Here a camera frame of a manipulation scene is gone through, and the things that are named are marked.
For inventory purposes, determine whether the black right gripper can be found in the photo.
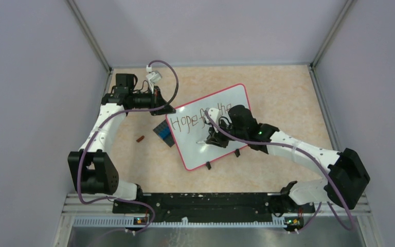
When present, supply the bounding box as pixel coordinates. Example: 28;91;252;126
206;118;247;149

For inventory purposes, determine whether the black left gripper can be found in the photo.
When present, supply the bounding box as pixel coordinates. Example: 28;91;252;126
130;85;176;116

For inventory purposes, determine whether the pink framed whiteboard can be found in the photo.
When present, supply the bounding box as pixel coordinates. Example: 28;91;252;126
166;83;250;171

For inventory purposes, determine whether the brown marker cap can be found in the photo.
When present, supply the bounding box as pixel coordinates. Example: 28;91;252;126
136;135;145;143

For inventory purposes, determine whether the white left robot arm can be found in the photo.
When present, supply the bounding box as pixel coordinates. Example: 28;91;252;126
67;70;176;213

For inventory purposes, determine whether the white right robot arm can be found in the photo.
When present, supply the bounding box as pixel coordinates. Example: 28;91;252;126
204;104;370;212

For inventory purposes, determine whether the blue lego brick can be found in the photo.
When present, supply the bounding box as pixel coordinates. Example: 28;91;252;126
158;128;171;140

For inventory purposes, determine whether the dark grey lego baseplate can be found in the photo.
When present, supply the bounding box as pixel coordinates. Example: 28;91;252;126
153;120;175;147

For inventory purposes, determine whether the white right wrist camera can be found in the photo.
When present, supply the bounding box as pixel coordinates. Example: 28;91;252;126
204;108;231;134

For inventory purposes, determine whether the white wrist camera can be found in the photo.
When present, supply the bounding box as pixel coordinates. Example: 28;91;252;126
204;108;231;134
146;65;162;93

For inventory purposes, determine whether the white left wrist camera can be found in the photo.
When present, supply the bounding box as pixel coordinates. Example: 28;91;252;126
146;65;162;93

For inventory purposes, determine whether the white cable duct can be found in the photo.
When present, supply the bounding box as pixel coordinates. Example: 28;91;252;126
73;216;286;228

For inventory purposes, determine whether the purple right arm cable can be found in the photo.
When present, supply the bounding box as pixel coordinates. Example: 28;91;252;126
203;109;356;233

